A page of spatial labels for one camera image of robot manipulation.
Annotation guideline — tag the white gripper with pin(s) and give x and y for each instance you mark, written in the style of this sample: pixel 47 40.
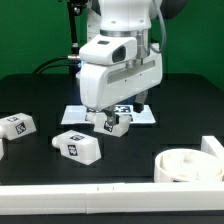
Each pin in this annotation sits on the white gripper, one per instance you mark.
pixel 112 73

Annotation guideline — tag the white round stool seat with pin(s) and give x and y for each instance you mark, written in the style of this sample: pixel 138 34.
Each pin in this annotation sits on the white round stool seat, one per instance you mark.
pixel 187 165

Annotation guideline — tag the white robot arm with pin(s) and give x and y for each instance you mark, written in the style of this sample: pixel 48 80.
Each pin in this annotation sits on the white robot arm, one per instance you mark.
pixel 132 18

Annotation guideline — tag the white marker sheet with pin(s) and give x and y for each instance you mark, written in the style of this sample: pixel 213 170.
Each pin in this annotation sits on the white marker sheet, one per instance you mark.
pixel 76 114

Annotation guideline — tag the white front rail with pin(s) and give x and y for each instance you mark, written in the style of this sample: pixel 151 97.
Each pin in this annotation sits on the white front rail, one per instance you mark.
pixel 110 198

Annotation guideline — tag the black camera pole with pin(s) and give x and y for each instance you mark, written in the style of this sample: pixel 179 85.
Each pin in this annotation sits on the black camera pole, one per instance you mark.
pixel 75 8

